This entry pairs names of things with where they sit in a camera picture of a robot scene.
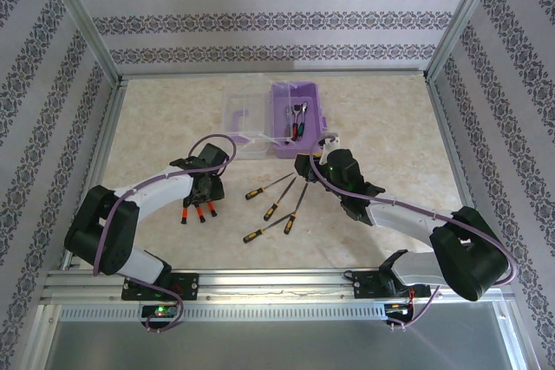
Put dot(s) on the purple plastic toolbox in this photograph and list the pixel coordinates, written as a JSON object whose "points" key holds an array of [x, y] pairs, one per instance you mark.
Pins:
{"points": [[243, 103]]}

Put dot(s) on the purple plastic tool box base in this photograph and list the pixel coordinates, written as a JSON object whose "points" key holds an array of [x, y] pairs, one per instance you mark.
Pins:
{"points": [[312, 97]]}

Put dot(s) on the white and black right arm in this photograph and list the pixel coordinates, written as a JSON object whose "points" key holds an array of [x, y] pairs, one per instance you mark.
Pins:
{"points": [[403, 218]]}

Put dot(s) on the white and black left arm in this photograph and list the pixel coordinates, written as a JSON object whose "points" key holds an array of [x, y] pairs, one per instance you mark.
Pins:
{"points": [[152, 190]]}

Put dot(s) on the left circuit board with LED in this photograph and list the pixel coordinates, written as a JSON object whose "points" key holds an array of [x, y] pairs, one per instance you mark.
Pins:
{"points": [[160, 311]]}

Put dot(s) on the circuit board with led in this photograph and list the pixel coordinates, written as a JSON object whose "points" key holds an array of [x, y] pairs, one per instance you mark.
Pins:
{"points": [[399, 308], [160, 311]]}

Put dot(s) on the right circuit board with LED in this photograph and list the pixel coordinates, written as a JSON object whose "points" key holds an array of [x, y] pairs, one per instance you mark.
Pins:
{"points": [[399, 308]]}

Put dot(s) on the grey metal shelf panel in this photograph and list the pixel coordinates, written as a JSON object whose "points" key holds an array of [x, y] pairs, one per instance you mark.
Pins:
{"points": [[277, 344]]}

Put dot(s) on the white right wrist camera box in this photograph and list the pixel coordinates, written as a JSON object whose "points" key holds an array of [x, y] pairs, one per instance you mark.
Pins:
{"points": [[326, 155]]}

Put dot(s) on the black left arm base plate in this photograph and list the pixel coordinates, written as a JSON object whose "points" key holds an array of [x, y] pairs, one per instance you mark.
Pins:
{"points": [[191, 285]]}

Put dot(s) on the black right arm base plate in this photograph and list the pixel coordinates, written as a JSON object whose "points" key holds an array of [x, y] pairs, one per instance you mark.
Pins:
{"points": [[364, 285]]}

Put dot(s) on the aluminium enclosure frame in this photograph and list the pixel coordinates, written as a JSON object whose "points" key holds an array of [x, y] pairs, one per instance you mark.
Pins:
{"points": [[277, 279]]}

